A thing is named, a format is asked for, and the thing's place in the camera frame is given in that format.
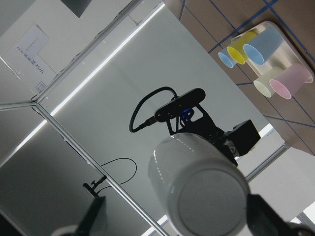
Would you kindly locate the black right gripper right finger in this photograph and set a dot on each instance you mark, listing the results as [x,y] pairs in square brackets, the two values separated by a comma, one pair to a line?
[262,220]

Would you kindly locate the light blue plastic cup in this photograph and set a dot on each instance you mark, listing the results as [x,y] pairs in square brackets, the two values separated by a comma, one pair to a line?
[226,58]

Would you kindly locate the cream plastic tray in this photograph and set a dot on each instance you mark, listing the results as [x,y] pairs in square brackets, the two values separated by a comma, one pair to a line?
[283,57]

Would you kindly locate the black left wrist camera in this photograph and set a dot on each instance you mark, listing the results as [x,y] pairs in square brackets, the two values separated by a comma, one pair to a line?
[175,107]

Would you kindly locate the pink plastic cup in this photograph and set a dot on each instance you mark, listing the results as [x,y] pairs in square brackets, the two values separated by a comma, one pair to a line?
[289,81]

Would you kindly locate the pale green plastic cup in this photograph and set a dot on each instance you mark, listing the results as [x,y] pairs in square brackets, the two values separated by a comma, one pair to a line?
[262,83]

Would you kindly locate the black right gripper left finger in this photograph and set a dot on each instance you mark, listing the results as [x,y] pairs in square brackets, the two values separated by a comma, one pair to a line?
[94,222]

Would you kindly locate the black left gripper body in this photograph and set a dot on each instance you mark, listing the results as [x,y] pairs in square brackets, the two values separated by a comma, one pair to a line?
[237,142]

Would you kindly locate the yellow plastic cup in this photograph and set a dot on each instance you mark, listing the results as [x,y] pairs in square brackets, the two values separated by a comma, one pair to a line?
[236,50]

